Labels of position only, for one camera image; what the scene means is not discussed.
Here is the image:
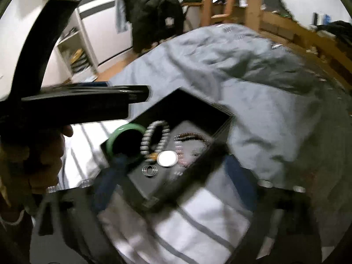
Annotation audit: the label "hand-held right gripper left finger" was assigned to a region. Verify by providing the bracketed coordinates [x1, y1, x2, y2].
[33, 154, 132, 264]

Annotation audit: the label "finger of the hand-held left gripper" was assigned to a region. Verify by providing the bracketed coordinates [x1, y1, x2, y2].
[21, 95, 130, 123]
[40, 81, 150, 103]

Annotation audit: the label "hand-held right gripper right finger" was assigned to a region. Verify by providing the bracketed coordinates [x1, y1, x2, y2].
[224, 154, 323, 264]

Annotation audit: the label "green jade bangle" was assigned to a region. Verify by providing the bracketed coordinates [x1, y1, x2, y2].
[107, 124, 148, 166]

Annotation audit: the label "black jewelry box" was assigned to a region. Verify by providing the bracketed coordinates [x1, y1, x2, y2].
[99, 87, 235, 213]

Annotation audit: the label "person's left hand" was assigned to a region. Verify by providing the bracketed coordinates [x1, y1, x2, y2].
[0, 125, 75, 198]

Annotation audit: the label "white open shelf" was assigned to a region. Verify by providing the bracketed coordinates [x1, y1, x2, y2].
[41, 0, 98, 84]

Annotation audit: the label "silver rings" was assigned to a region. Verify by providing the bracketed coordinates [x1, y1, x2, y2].
[141, 164, 159, 177]

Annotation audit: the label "round silver disc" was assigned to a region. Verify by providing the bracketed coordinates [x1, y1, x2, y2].
[157, 150, 179, 168]

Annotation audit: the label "white wardrobe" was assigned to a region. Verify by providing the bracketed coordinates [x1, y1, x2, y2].
[70, 0, 176, 66]

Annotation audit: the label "light blue garment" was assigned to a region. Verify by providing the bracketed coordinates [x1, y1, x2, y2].
[115, 0, 130, 35]

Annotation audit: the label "dark hanging jacket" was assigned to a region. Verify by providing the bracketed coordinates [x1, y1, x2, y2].
[124, 0, 185, 53]

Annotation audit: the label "grey-blue blanket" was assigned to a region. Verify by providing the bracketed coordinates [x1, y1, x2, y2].
[106, 23, 352, 242]

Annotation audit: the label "wooden ladder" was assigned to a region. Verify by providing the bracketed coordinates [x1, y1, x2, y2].
[200, 0, 263, 32]

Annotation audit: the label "white beaded bracelet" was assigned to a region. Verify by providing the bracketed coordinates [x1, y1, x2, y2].
[140, 120, 171, 158]

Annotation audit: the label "brown beaded bracelet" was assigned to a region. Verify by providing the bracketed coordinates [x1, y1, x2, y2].
[174, 133, 210, 147]

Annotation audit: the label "pink beaded bracelet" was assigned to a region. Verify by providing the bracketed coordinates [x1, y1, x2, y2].
[173, 142, 194, 169]

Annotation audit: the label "wooden bed frame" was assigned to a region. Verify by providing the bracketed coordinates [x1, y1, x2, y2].
[258, 9, 352, 86]

